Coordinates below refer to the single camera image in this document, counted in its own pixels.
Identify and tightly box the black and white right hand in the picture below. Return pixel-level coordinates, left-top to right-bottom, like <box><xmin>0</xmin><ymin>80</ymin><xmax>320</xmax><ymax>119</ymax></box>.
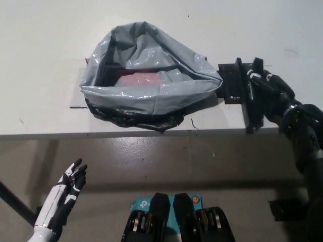
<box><xmin>246</xmin><ymin>71</ymin><xmax>296</xmax><ymax>127</ymax></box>

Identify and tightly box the grey and black plastic bag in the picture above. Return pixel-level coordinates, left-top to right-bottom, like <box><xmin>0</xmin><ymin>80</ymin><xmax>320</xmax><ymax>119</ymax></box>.
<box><xmin>79</xmin><ymin>21</ymin><xmax>223</xmax><ymax>134</ymax></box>

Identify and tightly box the black table leg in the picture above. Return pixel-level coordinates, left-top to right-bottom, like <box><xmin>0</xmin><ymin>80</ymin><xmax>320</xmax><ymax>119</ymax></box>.
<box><xmin>0</xmin><ymin>180</ymin><xmax>36</xmax><ymax>219</ymax></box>

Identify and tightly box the pink item inside bag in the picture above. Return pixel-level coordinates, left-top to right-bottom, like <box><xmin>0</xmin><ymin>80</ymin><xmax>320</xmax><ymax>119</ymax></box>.
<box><xmin>116</xmin><ymin>72</ymin><xmax>162</xmax><ymax>86</ymax></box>

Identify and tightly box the white and black left hand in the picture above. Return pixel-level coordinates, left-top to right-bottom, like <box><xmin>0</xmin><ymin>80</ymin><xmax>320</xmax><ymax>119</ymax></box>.
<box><xmin>34</xmin><ymin>158</ymin><xmax>88</xmax><ymax>228</ymax></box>

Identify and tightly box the black floor plate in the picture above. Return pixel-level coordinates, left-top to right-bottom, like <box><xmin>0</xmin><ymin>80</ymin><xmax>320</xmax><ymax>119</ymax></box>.
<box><xmin>268</xmin><ymin>199</ymin><xmax>313</xmax><ymax>222</ymax></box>

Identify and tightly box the black square frame plate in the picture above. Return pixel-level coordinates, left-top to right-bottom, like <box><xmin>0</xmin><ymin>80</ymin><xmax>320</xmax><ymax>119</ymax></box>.
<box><xmin>218</xmin><ymin>62</ymin><xmax>244</xmax><ymax>104</ymax></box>

